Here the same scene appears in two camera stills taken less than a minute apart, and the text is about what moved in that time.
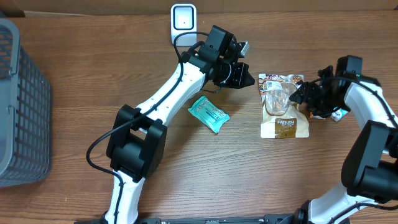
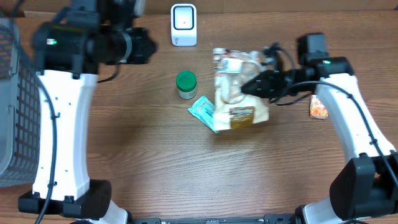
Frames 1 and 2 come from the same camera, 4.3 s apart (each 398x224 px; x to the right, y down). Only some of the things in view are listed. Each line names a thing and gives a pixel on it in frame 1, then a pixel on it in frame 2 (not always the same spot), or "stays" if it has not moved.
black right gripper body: x=322 y=102 -> x=279 y=84
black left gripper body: x=236 y=76 -> x=144 y=45
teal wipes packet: x=207 y=111 stays
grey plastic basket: x=25 y=113 stays
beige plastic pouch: x=281 y=117 -> x=234 y=108
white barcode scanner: x=183 y=19 stays
